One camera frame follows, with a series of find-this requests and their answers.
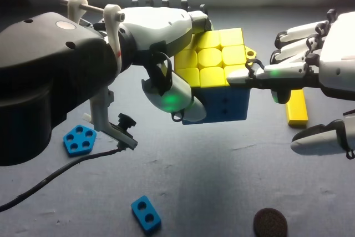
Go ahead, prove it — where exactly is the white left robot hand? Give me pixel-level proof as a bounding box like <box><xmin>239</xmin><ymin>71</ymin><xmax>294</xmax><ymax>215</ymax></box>
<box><xmin>226</xmin><ymin>8</ymin><xmax>355</xmax><ymax>160</ymax></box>

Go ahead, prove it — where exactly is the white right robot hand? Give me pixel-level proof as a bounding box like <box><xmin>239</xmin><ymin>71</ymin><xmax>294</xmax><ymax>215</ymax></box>
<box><xmin>119</xmin><ymin>0</ymin><xmax>216</xmax><ymax>123</ymax></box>

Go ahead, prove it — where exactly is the colourful puzzle cube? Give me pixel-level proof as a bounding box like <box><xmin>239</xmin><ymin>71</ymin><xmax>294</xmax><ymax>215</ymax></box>
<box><xmin>174</xmin><ymin>27</ymin><xmax>252</xmax><ymax>125</ymax></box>

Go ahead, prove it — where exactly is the yellow rectangular block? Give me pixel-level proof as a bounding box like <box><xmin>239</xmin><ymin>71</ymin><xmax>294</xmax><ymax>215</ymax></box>
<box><xmin>286</xmin><ymin>89</ymin><xmax>309</xmax><ymax>127</ymax></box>

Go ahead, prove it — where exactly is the yellow pentagon block with holes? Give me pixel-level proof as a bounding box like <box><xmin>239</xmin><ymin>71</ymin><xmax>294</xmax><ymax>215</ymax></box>
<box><xmin>245</xmin><ymin>48</ymin><xmax>257</xmax><ymax>63</ymax></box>

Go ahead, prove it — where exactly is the blue pentagon block with holes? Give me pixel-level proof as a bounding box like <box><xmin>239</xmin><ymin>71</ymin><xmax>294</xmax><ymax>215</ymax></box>
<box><xmin>63</xmin><ymin>124</ymin><xmax>98</xmax><ymax>158</ymax></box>

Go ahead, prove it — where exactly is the grey table cloth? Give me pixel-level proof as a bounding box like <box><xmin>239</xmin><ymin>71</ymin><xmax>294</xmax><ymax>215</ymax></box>
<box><xmin>0</xmin><ymin>6</ymin><xmax>355</xmax><ymax>237</ymax></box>

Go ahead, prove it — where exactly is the round brown cookie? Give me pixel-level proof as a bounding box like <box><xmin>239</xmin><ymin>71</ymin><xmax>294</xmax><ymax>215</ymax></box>
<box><xmin>253</xmin><ymin>208</ymin><xmax>288</xmax><ymax>237</ymax></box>

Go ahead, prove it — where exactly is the blue two-hole block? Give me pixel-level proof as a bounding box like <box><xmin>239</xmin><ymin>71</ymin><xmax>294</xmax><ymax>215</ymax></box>
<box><xmin>130</xmin><ymin>195</ymin><xmax>162</xmax><ymax>234</ymax></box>

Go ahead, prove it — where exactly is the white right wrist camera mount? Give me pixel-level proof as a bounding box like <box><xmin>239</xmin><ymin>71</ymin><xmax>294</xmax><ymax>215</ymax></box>
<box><xmin>59</xmin><ymin>0</ymin><xmax>139</xmax><ymax>152</ymax></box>

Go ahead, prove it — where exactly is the black camera cable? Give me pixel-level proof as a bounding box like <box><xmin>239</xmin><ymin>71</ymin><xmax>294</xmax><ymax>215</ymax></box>
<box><xmin>0</xmin><ymin>147</ymin><xmax>123</xmax><ymax>212</ymax></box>

